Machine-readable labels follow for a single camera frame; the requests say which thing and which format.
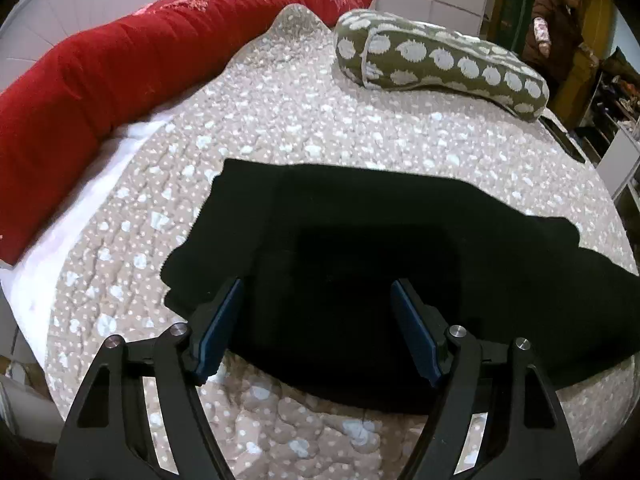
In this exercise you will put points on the beige spotted bedspread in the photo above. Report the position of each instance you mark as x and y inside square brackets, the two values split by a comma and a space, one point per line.
[320, 125]

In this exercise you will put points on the white round fan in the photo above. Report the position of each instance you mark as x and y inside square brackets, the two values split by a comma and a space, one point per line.
[65, 5]

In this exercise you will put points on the black flat device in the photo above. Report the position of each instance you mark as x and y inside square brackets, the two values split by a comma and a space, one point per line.
[565, 137]

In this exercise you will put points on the white bed sheet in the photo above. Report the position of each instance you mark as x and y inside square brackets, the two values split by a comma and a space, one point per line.
[80, 210]

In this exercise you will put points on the person in brown coat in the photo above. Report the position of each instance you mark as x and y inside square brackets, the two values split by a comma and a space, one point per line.
[552, 35]

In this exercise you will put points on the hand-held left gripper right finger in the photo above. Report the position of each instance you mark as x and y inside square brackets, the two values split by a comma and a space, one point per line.
[419, 332]

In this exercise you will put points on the olive spotted bolster pillow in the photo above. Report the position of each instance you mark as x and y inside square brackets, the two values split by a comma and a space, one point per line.
[430, 60]

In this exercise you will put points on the black pants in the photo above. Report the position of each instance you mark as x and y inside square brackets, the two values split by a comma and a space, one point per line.
[360, 280]

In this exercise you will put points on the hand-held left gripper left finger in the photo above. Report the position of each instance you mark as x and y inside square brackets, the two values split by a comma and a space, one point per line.
[218, 330]

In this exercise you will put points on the red quilted blanket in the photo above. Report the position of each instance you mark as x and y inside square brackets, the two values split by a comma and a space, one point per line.
[125, 75]

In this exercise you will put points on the white shelf unit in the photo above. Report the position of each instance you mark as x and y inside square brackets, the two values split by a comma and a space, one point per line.
[620, 165]

